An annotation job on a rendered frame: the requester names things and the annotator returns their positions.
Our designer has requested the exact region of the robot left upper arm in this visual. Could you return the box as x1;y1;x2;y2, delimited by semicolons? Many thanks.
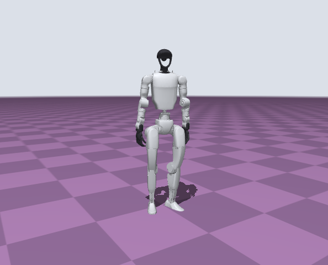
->
177;75;190;107

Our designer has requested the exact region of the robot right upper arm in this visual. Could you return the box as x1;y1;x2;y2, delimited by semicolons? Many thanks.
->
140;75;153;108

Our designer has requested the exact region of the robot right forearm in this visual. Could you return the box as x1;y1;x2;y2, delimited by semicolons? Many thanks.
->
135;99;146;129

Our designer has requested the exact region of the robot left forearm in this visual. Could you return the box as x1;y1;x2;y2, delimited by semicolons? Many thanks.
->
181;105;190;128

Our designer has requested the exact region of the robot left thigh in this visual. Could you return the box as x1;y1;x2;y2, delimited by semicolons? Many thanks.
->
167;124;186;173

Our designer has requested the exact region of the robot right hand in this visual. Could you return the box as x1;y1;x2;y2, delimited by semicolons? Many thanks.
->
136;124;146;147

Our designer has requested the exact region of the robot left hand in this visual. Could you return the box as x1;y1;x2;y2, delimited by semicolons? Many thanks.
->
182;123;189;143

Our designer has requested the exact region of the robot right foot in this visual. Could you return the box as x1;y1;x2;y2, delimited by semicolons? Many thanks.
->
147;201;157;215

